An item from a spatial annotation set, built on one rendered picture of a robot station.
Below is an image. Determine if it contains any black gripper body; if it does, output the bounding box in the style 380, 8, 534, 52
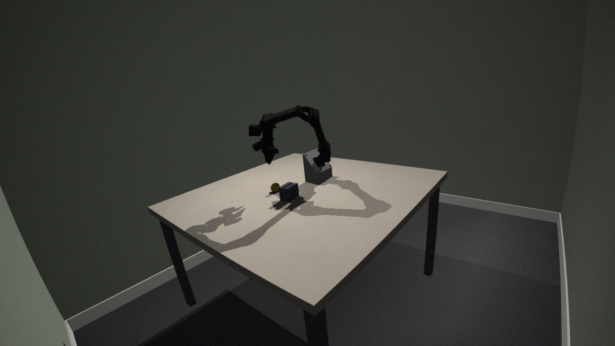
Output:
262, 137, 279, 154

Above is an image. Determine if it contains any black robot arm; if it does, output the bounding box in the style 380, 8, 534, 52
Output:
249, 106, 331, 167

